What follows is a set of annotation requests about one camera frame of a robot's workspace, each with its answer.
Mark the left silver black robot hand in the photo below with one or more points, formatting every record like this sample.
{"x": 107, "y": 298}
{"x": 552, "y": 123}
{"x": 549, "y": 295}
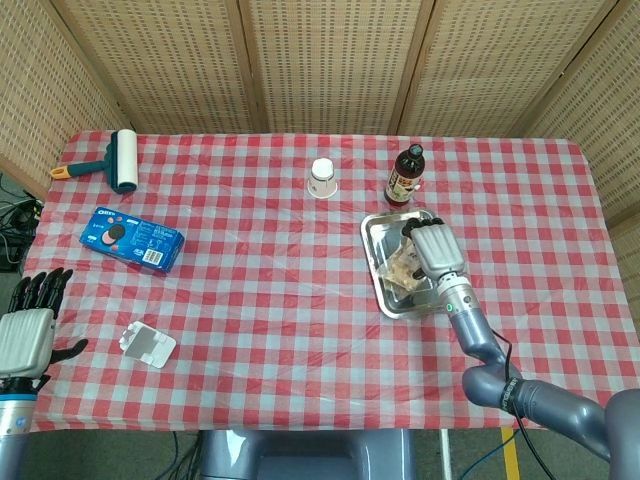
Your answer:
{"x": 27, "y": 330}

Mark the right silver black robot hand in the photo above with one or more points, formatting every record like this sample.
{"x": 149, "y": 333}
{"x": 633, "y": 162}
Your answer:
{"x": 440, "y": 247}

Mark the snack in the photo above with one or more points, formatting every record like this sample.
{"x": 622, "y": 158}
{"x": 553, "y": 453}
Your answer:
{"x": 400, "y": 267}

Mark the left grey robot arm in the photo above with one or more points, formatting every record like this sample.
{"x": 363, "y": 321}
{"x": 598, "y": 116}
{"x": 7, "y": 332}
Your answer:
{"x": 15, "y": 425}

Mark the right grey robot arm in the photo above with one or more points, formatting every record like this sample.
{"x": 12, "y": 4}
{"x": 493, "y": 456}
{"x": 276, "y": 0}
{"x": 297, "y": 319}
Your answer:
{"x": 500, "y": 350}

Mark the silver metal tray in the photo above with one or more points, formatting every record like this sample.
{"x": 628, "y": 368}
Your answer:
{"x": 387, "y": 235}

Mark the brown sauce bottle black cap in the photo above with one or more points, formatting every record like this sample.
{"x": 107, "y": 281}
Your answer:
{"x": 402, "y": 180}

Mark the upturned white paper cup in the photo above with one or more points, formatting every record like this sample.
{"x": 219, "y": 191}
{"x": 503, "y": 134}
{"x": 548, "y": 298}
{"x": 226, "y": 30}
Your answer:
{"x": 321, "y": 180}

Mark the blue Oreo cookie box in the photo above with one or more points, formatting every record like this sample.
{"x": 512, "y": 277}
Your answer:
{"x": 132, "y": 240}

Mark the red white checkered tablecloth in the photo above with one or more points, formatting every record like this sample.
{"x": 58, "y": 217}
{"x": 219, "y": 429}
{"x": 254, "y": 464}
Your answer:
{"x": 280, "y": 300}

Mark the woven rattan folding screen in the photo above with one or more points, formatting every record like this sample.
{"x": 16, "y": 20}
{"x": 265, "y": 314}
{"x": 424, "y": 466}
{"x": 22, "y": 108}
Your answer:
{"x": 320, "y": 60}

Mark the grey robot torso base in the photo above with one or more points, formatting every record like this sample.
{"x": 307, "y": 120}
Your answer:
{"x": 310, "y": 455}

